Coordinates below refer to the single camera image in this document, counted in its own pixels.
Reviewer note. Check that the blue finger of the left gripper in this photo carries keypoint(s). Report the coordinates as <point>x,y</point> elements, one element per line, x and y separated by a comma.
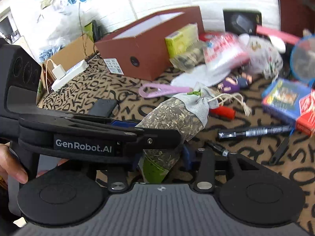
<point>125,124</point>

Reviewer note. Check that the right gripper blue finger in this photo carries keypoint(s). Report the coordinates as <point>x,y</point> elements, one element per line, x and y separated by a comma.
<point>188,156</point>

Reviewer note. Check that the thin black pen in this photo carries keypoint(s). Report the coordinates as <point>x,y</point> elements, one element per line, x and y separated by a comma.
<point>219,149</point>

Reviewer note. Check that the herb sachet bag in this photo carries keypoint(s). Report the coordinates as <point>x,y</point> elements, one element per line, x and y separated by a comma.
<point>172,132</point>

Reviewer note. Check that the red cap white marker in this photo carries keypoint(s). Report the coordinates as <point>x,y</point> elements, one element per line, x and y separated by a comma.
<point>224,112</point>

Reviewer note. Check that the person's left hand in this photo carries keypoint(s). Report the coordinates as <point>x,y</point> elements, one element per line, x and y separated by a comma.
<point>11,167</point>

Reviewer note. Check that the black smartphone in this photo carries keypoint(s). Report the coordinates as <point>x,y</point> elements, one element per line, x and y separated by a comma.
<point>103,107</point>

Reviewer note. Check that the blue cap black marker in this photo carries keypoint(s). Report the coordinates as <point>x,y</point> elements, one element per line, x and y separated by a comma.
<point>248,132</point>

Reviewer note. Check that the letter pattern tan rug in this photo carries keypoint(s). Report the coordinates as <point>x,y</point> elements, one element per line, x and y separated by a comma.
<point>97,84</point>

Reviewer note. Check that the white charger plug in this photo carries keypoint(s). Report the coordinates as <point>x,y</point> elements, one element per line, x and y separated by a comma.
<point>58,71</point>

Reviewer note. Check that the white power strip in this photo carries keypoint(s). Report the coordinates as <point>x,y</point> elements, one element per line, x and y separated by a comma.
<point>70,74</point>

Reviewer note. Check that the brown shoe box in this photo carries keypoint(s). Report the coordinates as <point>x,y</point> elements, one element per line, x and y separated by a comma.
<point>139,49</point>

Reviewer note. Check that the large cardboard box background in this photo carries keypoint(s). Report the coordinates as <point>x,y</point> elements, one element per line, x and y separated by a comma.
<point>83,48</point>

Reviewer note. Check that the clear bag brown items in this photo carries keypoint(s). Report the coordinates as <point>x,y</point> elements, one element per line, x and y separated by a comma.
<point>191,58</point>

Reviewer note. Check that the white round pad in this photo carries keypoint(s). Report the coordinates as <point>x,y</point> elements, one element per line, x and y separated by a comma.
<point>199,74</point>

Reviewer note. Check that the yellow green medicine box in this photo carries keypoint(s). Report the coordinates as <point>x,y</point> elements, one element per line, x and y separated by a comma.
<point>181,40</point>

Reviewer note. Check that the red white plastic packet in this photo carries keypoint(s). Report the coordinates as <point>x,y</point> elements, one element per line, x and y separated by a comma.
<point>224,53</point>

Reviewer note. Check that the playing card box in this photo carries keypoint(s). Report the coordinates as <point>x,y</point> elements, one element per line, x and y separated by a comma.
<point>292,103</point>

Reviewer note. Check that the white printed cloth pouch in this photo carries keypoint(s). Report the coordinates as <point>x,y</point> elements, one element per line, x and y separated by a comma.
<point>264,55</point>

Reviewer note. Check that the black charger box upright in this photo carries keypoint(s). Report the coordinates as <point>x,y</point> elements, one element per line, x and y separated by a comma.
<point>240,22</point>

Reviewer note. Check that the blue rim small net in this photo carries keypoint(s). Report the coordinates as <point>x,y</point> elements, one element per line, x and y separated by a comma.
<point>302,60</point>

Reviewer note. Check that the red flat box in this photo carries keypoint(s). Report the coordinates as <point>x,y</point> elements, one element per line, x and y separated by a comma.
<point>286,37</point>

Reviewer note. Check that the dark brown shoe box lid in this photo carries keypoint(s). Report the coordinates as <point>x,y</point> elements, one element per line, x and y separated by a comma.
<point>295,16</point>

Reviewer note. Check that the pink wrist strap keychain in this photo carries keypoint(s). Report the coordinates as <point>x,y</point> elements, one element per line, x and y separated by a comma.
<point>161,90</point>

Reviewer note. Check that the purple cartoon figure keychain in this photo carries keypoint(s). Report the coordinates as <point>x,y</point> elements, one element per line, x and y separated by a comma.
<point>233,84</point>

